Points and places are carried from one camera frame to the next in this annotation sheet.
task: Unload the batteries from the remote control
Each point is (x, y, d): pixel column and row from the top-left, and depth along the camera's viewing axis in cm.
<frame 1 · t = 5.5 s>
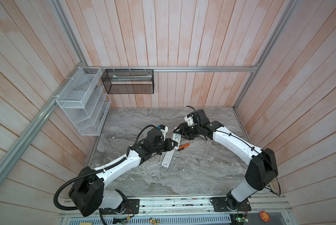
left hand: (176, 146, 78), fingers closed
right hand: (175, 132, 81), fingers open
white air conditioner remote: (177, 137, 81), point 19 cm above the table
white TV remote control: (167, 158, 92), point 2 cm above the table
orange black screwdriver: (182, 147, 96), point 2 cm above the table

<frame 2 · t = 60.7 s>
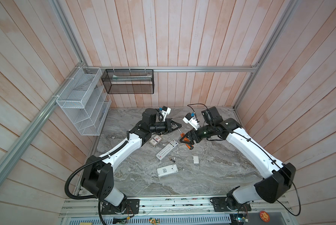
left hand: (181, 128, 73), fingers closed
right hand: (184, 138, 73), fingers open
white air conditioner remote: (167, 170, 87), on the table
white TV remote control: (166, 149, 95), point 2 cm above the table
white battery cover: (195, 160, 93), on the table
playing card box: (156, 140, 100), point 2 cm above the table
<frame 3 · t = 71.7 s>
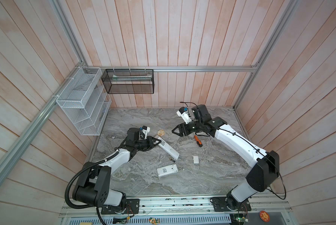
left hand: (160, 144, 84), fingers closed
right hand: (175, 129, 79), fingers open
white TV remote control: (167, 148, 87), point 10 cm above the table
orange black screwdriver: (198, 140, 100), point 2 cm above the table
round wooden coaster: (161, 132, 106), on the table
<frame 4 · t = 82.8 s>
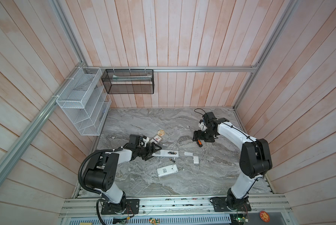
left hand: (158, 153, 89), fingers open
right hand: (198, 139, 93), fingers open
white TV remote control: (166, 153, 93), point 3 cm above the table
